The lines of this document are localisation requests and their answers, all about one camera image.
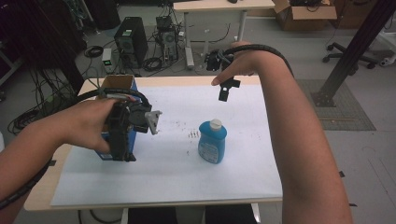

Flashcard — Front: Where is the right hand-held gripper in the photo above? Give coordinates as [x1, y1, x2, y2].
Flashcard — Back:
[205, 48, 242, 103]

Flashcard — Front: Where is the black metal stand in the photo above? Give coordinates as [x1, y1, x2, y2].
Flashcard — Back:
[310, 0, 396, 108]

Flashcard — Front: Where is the black office chair base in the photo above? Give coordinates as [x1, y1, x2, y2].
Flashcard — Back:
[322, 41, 379, 70]

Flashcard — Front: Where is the dark curtain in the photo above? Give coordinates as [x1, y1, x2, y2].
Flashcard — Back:
[0, 0, 87, 92]

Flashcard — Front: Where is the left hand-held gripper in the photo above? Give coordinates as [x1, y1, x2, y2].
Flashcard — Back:
[106, 101, 163, 162]

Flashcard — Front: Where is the person's right leg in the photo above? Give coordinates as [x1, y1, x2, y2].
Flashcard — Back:
[205, 203, 255, 224]

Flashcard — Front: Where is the blue cardboard box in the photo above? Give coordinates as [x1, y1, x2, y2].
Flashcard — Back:
[94, 74, 140, 161]

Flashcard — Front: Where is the open-sided computer case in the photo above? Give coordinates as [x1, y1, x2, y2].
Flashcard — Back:
[155, 15, 180, 62]

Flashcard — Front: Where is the coiled black cable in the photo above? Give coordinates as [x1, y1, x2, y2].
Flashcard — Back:
[142, 57, 163, 72]
[83, 45, 105, 59]

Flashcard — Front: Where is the black spiral-wrapped left gripper cable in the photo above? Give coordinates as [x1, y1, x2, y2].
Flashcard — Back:
[0, 88, 152, 210]

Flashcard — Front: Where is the black spiral-wrapped right gripper cable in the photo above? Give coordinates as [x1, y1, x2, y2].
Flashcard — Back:
[222, 44, 295, 77]

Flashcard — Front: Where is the wooden desk with white legs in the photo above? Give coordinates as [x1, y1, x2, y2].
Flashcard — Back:
[173, 0, 276, 70]

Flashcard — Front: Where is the person's left hand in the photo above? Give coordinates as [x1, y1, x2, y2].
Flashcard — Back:
[60, 98, 118, 154]

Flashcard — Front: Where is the white paper sheet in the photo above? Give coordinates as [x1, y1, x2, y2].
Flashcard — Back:
[50, 84, 283, 207]

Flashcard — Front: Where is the black computer tower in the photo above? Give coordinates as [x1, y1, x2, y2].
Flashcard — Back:
[113, 16, 149, 70]

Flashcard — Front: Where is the person's left leg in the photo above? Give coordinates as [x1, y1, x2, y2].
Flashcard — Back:
[127, 206, 179, 224]

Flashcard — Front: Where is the blue bottle with white cap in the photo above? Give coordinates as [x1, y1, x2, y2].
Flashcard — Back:
[197, 119, 228, 165]

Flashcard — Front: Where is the open brown cardboard box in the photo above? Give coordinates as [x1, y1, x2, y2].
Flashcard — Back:
[273, 0, 338, 32]

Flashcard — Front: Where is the white box with green light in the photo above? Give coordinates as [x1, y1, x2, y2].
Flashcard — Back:
[101, 48, 114, 75]

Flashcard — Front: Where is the person's right hand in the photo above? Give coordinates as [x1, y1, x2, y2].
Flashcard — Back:
[210, 41, 269, 87]

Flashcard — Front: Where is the person's leg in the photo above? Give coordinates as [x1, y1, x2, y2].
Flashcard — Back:
[205, 203, 255, 224]
[127, 206, 179, 224]

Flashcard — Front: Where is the grey floor mat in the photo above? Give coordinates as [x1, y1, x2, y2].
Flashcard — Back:
[295, 78, 377, 132]

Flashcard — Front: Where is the bundle of black floor cables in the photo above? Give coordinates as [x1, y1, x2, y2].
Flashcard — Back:
[7, 66, 82, 135]

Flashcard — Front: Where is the black spiral-wrapped gripper cable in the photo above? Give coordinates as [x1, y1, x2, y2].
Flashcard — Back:
[0, 88, 152, 210]
[222, 44, 295, 77]

